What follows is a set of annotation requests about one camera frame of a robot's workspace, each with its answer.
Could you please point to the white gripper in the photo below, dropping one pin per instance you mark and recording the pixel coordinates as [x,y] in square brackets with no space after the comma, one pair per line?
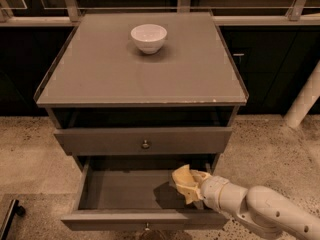
[210,189]

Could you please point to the yellow sponge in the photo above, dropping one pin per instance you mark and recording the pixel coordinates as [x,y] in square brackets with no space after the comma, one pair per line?
[183,178]

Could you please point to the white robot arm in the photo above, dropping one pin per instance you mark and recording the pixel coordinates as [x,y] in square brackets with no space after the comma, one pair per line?
[267,165]

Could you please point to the grey top drawer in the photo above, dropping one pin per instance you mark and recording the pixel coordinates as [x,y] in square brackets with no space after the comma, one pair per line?
[127,141]

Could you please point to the brass top drawer knob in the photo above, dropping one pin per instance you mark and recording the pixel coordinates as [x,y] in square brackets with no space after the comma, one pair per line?
[145,144]

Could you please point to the brass drawer knob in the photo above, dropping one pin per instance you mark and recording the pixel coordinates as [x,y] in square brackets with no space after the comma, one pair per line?
[147,227]
[145,144]

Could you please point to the brass middle drawer knob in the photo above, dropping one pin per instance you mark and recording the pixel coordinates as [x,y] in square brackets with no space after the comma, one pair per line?
[147,227]

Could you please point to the grey open middle drawer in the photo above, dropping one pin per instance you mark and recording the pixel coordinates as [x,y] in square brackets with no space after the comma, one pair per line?
[124,192]

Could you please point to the grey drawer cabinet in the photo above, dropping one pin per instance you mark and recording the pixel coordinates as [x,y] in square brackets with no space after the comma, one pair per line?
[103,80]

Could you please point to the white ceramic bowl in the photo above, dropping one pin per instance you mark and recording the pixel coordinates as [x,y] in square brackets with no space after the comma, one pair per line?
[149,38]

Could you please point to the black wheeled cart base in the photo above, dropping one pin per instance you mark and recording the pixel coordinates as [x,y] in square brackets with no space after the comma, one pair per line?
[15,209]

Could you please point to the metal window railing frame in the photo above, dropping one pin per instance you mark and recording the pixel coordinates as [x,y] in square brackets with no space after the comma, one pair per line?
[224,12]

